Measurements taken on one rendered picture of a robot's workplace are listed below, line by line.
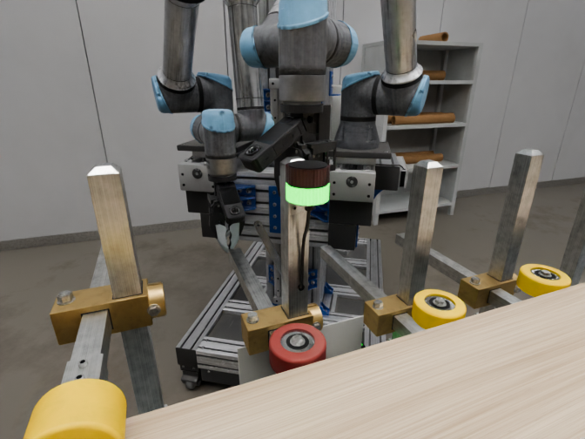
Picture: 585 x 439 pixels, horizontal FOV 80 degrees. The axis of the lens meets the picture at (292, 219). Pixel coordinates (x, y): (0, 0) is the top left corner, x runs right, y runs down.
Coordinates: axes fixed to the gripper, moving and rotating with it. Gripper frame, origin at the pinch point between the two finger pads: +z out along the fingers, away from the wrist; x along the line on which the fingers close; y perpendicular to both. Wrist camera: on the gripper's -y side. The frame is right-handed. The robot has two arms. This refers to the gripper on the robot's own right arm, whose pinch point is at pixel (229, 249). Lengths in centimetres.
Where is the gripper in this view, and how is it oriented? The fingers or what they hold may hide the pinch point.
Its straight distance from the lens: 95.2
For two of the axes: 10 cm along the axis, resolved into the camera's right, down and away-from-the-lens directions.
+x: -9.3, 1.3, -3.4
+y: -3.6, -3.4, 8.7
